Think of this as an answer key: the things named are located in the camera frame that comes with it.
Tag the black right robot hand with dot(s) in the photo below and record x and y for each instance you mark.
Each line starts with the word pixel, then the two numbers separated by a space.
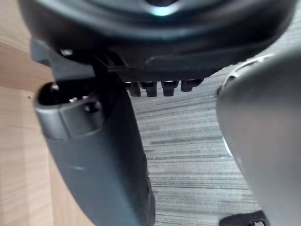
pixel 145 42

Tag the silver robot right leg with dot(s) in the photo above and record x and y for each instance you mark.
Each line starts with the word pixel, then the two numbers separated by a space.
pixel 263 122

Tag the light wooden furniture panel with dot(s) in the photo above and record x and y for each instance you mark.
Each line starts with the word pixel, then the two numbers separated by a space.
pixel 16 141

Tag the dark robot right foot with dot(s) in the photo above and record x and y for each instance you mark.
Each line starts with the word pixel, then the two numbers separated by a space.
pixel 244 219

